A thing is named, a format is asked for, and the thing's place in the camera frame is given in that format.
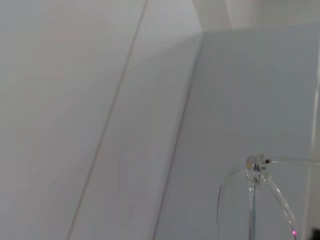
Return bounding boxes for clear white glasses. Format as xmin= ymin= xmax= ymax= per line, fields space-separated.
xmin=216 ymin=153 xmax=320 ymax=240

